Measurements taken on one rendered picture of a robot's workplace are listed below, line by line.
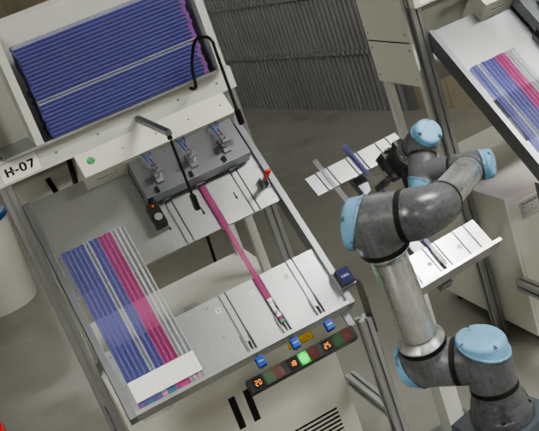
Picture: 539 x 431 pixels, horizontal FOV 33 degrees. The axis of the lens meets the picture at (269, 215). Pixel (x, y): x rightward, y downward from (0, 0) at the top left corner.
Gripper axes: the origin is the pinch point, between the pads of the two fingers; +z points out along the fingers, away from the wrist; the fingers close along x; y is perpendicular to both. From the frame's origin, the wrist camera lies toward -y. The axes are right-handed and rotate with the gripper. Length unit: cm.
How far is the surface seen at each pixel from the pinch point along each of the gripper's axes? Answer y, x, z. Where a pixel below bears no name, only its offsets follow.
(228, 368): -20, 65, 10
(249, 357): -21, 59, 10
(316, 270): -9.1, 28.4, 11.5
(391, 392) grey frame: -50, 23, 28
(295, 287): -10.4, 36.4, 11.7
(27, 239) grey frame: 44, 92, 33
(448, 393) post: -61, 1, 42
